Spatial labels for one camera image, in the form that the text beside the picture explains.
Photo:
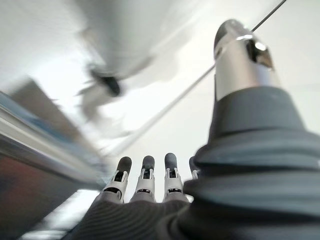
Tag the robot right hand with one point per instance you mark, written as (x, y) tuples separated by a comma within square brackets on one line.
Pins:
[(250, 187)]

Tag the stainless built-in dishwasher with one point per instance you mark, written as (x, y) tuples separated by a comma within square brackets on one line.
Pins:
[(30, 175)]

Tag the black robot right foot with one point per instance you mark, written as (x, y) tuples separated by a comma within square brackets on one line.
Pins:
[(110, 83)]

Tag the white robot right leg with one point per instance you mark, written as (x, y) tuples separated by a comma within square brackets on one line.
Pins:
[(117, 32)]

